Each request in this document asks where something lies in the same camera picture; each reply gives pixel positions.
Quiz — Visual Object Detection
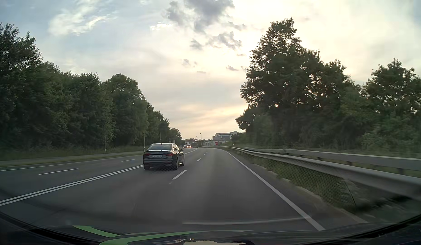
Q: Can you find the pale building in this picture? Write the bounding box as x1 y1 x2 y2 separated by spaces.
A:
204 131 239 147

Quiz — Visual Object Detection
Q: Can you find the dark saloon car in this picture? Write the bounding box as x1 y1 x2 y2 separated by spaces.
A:
143 142 185 171

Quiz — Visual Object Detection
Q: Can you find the grey asphalt road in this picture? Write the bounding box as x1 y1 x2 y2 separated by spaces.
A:
0 147 367 235

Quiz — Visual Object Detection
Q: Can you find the group of large trees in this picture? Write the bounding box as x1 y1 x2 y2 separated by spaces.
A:
231 18 421 154

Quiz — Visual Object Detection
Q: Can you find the grass verge with weeds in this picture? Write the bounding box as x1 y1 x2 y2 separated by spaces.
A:
217 147 421 223

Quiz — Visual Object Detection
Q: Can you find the car's own bonnet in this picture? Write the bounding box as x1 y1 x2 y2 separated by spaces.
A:
0 210 421 245

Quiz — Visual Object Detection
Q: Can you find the row of trees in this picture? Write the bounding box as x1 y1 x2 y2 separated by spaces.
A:
0 23 184 152

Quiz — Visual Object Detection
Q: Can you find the metal guard rail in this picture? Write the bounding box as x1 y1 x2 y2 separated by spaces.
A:
210 146 421 201

